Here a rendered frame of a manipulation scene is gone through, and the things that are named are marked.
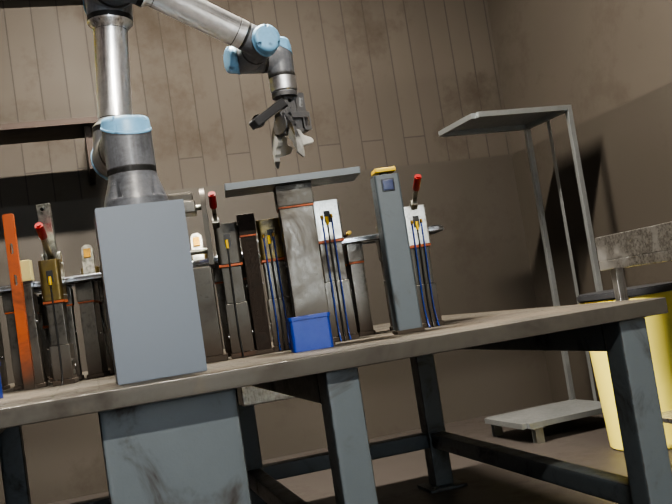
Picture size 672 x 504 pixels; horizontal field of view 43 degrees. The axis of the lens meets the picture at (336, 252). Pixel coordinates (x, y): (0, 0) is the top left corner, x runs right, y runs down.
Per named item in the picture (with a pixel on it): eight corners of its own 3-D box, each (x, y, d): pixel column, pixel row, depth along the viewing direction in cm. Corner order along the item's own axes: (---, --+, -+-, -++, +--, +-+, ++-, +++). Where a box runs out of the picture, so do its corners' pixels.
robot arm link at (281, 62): (256, 44, 242) (284, 44, 246) (261, 82, 242) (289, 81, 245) (265, 34, 235) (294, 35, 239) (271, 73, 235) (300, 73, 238)
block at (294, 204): (332, 343, 238) (308, 185, 241) (335, 344, 230) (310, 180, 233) (296, 349, 237) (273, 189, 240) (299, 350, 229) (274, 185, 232)
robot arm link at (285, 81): (276, 73, 235) (263, 82, 242) (279, 90, 235) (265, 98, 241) (300, 74, 239) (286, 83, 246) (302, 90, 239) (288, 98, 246)
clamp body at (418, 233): (437, 326, 260) (419, 208, 262) (447, 326, 248) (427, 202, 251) (414, 329, 259) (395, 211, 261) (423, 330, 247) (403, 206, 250)
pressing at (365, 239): (430, 235, 287) (430, 230, 287) (447, 228, 265) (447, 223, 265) (4, 296, 268) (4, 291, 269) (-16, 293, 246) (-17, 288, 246)
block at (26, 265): (48, 385, 246) (31, 260, 248) (45, 386, 243) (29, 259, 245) (35, 387, 246) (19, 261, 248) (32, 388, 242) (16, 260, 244)
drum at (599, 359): (729, 439, 362) (700, 278, 366) (642, 459, 350) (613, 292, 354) (662, 429, 404) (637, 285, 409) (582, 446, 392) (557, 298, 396)
